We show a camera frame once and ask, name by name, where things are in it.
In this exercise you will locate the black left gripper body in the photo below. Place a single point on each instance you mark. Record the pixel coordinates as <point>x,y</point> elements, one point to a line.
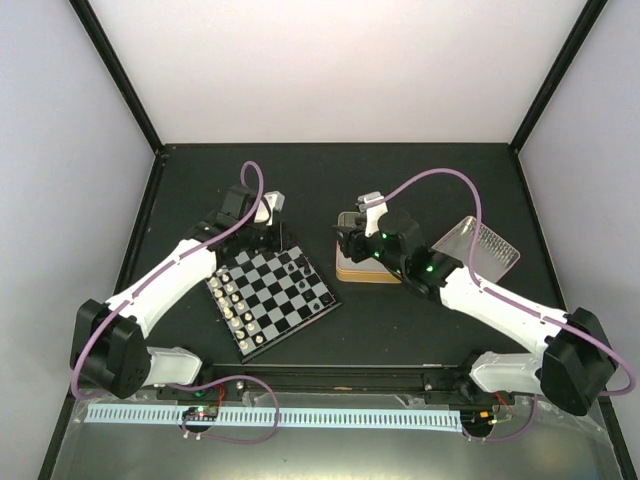
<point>273,243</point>

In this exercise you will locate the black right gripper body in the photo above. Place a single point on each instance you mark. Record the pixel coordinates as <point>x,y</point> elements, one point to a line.
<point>354,242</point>

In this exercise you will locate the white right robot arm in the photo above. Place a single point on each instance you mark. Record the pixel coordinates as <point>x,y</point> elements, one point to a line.
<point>568,358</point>

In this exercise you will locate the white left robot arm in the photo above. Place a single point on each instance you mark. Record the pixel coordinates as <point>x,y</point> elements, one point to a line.
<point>109,345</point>

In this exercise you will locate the white chess piece row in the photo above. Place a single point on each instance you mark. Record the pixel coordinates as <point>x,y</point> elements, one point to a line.
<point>241,312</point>

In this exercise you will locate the gold metal tin base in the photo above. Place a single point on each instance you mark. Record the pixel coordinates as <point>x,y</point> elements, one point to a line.
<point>367,271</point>

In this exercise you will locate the black and grey chessboard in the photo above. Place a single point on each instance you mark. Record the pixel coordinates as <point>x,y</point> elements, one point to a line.
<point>288,308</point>

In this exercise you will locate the silver tin lid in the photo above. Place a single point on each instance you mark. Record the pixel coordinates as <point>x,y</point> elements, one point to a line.
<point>493,255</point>

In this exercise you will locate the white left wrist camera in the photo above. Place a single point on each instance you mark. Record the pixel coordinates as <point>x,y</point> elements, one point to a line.
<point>270,203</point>

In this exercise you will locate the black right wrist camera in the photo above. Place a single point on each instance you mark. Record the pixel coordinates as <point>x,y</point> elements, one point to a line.
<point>373,206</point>

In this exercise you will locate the light blue cable duct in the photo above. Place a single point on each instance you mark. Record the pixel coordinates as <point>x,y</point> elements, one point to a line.
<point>266,417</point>

